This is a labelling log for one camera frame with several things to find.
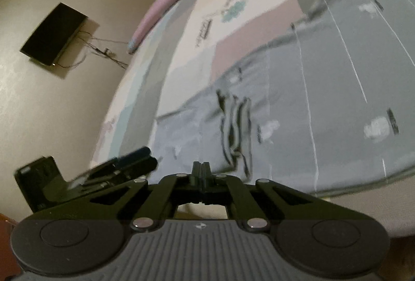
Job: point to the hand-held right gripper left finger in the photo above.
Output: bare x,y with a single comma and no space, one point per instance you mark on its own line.
197,175

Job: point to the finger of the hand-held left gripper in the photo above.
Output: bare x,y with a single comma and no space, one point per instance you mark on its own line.
142,167
134,156

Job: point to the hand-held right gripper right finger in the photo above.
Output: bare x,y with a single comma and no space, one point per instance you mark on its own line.
206,177

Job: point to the grey printed pants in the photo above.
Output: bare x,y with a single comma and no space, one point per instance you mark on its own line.
324,73

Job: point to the black wall television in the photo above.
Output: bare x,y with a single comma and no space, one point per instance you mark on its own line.
52,34

